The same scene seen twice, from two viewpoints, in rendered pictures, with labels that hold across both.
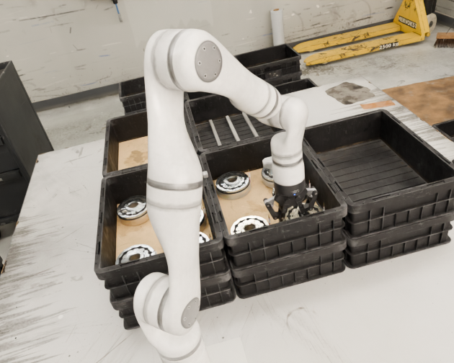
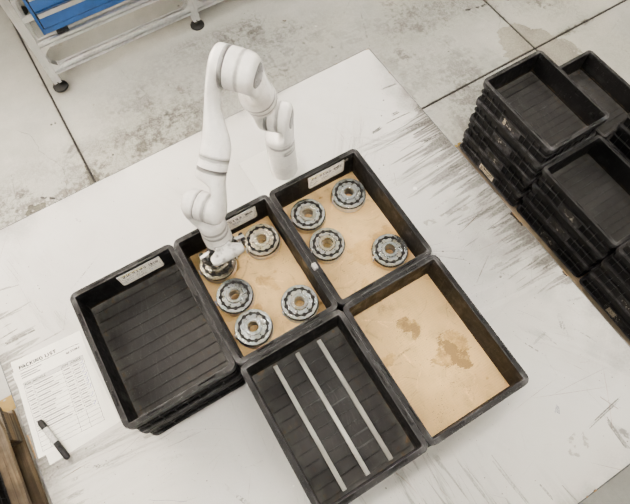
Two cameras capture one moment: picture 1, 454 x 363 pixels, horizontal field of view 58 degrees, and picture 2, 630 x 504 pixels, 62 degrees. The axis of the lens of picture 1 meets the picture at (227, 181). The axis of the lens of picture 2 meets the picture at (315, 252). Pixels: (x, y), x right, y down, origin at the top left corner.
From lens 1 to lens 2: 159 cm
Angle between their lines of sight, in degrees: 77
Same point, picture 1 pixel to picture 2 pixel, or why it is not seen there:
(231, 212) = (291, 271)
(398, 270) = not seen: hidden behind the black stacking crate
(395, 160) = (130, 379)
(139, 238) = (366, 226)
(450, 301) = (117, 262)
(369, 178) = (160, 342)
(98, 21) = not seen: outside the picture
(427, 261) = not seen: hidden behind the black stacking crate
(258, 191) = (272, 305)
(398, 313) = (155, 244)
